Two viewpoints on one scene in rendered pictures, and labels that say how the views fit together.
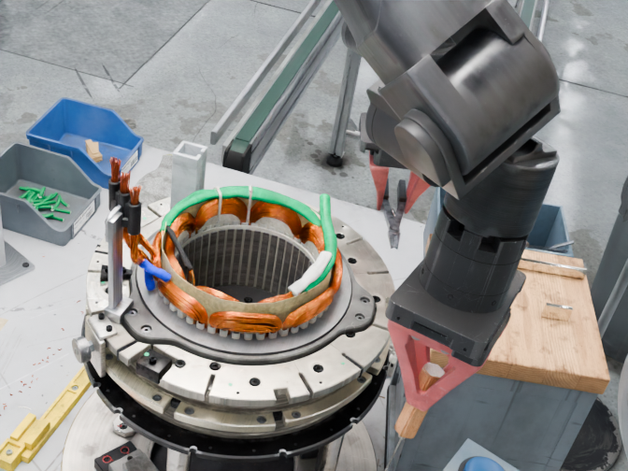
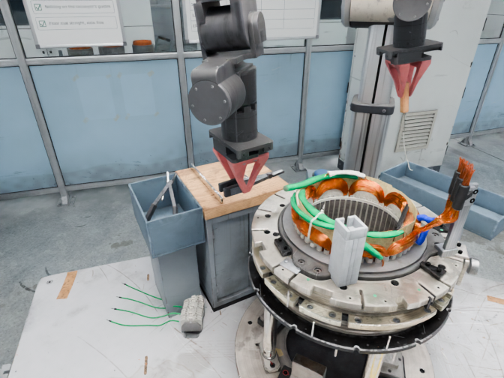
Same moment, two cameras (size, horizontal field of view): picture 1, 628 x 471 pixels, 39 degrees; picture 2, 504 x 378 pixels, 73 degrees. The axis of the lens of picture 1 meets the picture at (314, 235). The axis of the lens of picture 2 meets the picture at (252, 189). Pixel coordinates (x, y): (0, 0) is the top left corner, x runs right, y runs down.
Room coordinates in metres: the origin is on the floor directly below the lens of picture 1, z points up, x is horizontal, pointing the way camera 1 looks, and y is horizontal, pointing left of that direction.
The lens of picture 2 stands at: (1.03, 0.39, 1.42)
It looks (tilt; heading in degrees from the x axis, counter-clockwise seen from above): 30 degrees down; 243
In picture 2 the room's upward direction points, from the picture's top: straight up
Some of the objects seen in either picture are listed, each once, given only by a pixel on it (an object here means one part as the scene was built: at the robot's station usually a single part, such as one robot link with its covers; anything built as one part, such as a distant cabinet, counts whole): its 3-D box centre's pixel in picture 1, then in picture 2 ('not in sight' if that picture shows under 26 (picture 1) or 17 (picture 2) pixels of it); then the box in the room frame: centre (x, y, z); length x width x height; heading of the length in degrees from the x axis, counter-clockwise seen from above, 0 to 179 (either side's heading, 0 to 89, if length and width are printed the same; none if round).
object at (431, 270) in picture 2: (117, 272); (431, 268); (0.65, 0.19, 1.10); 0.03 x 0.02 x 0.01; 102
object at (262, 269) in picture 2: not in sight; (261, 254); (0.82, 0.01, 1.06); 0.09 x 0.04 x 0.01; 82
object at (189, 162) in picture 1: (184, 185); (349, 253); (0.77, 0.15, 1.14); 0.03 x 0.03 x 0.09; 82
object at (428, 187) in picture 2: not in sight; (428, 239); (0.37, 0.01, 0.92); 0.25 x 0.11 x 0.28; 100
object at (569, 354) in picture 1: (510, 308); (231, 183); (0.76, -0.23, 1.05); 0.20 x 0.19 x 0.02; 1
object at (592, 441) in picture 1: (555, 422); not in sight; (1.57, -0.70, 0.01); 0.34 x 0.34 x 0.02
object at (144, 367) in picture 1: (153, 363); (438, 229); (0.55, 0.12, 1.09); 0.03 x 0.02 x 0.02; 69
